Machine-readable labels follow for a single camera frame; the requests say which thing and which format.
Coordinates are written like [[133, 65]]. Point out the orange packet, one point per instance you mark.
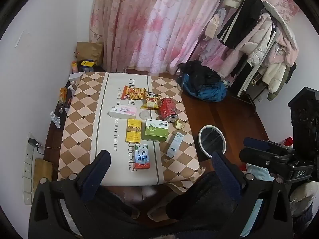
[[63, 95]]

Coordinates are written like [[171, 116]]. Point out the wooden board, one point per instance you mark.
[[43, 174]]

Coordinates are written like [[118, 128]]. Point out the black jacket with white stripes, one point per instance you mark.
[[239, 17]]

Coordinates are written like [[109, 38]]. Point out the pink fleece coat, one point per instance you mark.
[[284, 49]]

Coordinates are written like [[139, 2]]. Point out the cream jacket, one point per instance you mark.
[[274, 76]]

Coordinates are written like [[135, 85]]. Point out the yellow panda snack bag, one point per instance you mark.
[[151, 100]]

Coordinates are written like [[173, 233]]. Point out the white round trash bin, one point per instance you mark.
[[211, 142]]

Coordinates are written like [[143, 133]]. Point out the clear spray bottle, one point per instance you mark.
[[56, 120]]

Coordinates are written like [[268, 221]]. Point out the white puffer coat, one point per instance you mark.
[[261, 39]]

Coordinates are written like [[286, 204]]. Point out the orange fries snack bag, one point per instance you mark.
[[133, 93]]

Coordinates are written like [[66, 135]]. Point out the yellow flat box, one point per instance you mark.
[[133, 130]]

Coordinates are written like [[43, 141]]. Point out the brown checkered tablecloth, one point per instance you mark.
[[82, 119]]

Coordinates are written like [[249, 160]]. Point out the black charger plug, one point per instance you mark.
[[33, 142]]

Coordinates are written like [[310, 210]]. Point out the green and white box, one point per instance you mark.
[[156, 129]]

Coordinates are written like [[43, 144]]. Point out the slipper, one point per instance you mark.
[[158, 214]]

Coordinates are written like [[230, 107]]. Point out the blue tub with yellow lid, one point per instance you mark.
[[86, 66]]

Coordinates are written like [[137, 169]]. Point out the white and blue slim box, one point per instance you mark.
[[174, 145]]

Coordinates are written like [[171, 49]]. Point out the olive green garment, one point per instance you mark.
[[274, 94]]

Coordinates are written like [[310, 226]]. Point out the person's dark trouser leg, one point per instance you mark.
[[204, 199]]

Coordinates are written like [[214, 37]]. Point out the white wall socket strip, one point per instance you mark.
[[27, 169]]

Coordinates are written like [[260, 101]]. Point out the black clothes rack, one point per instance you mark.
[[245, 87]]

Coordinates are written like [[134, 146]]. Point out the blue and white milk carton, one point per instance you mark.
[[142, 159]]

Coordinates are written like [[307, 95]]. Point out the red drink can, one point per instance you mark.
[[167, 109]]

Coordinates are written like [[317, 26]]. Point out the light blue cloth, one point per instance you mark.
[[261, 174]]

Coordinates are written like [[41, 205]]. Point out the brown paper bag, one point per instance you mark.
[[89, 52]]

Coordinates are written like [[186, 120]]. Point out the pink floral curtain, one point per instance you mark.
[[154, 22]]

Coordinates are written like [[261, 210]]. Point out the orange and white bottle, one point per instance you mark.
[[74, 66]]

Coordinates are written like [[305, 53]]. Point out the pink and white box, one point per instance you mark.
[[123, 112]]

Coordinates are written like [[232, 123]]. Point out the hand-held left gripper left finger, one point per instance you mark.
[[96, 176]]

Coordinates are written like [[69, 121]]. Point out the small white box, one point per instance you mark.
[[76, 77]]

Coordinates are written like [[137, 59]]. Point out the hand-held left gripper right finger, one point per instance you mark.
[[225, 175]]

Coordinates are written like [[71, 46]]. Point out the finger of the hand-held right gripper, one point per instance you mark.
[[252, 142], [256, 158]]

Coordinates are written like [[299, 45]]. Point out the clear plastic lid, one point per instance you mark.
[[144, 115]]

